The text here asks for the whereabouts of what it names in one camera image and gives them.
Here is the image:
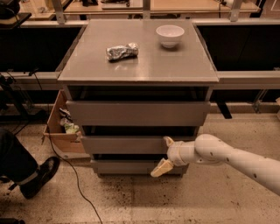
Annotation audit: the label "crumpled foil chip bag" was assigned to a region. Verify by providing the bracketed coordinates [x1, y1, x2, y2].
[106, 43, 138, 61]

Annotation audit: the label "grey drawer cabinet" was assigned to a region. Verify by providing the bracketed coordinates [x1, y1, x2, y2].
[59, 19, 219, 175]

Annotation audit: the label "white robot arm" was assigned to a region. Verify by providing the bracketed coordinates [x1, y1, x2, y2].
[150, 134, 280, 195]

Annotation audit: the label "dark trouser leg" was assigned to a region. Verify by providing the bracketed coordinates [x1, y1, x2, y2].
[0, 128, 39, 186]

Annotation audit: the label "grey metal rail frame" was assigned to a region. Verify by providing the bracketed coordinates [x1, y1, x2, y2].
[1, 19, 279, 89]

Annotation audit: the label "trash wrappers in box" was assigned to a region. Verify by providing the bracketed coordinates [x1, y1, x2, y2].
[59, 108, 80, 134]

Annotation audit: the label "black floor cable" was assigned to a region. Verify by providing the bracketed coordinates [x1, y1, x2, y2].
[29, 68, 103, 224]

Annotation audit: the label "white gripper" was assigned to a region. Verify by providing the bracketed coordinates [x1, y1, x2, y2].
[150, 136, 200, 178]

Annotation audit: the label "white ceramic bowl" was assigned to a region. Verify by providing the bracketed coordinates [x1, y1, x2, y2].
[156, 24, 185, 48]

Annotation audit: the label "black shoe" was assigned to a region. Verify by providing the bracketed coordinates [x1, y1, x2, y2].
[19, 157, 60, 199]

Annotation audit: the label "grey top drawer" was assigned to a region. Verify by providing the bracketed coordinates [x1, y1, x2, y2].
[66, 101, 210, 126]

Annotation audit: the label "cardboard box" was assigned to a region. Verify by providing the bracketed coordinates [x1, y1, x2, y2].
[44, 90, 85, 158]

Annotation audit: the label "wooden background desk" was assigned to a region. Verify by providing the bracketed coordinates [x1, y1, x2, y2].
[18, 0, 261, 21]

